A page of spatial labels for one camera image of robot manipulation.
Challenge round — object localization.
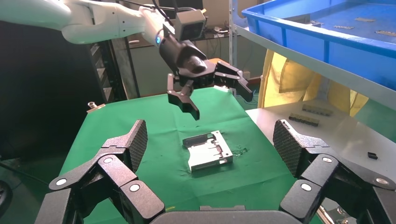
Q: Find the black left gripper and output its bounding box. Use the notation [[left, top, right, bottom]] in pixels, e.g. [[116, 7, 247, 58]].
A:
[[158, 33, 255, 121]]

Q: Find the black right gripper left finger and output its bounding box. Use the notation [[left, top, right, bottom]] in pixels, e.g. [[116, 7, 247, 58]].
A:
[[34, 119, 165, 224]]

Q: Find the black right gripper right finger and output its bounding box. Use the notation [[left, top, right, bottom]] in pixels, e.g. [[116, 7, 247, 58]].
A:
[[273, 119, 396, 224]]

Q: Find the stamped sheet metal bracket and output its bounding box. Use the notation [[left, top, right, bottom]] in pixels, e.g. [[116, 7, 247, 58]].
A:
[[182, 130, 234, 173]]

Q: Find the white flat board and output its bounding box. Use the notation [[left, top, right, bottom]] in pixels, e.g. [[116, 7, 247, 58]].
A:
[[246, 98, 396, 186]]

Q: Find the olive connector strip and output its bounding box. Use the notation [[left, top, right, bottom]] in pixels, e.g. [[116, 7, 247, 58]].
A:
[[288, 113, 320, 127], [301, 104, 334, 117]]

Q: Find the green table cloth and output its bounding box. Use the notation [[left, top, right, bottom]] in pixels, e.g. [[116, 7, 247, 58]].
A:
[[57, 86, 313, 224]]

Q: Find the yellow cloth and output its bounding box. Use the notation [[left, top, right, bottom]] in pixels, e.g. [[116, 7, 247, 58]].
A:
[[257, 49, 369, 118]]

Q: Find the dark metal rack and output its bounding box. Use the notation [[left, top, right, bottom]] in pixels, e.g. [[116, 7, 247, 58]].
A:
[[90, 37, 140, 103]]

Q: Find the blue plastic bin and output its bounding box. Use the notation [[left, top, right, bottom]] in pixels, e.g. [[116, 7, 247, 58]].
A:
[[241, 0, 396, 92]]

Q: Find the grey metal shelf post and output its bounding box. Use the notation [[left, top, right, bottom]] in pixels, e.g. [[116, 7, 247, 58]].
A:
[[229, 0, 240, 97]]

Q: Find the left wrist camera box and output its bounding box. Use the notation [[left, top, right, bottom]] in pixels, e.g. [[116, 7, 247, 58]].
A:
[[174, 8, 207, 42]]

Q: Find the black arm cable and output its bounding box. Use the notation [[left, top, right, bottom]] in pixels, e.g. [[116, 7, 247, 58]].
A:
[[117, 0, 186, 23]]

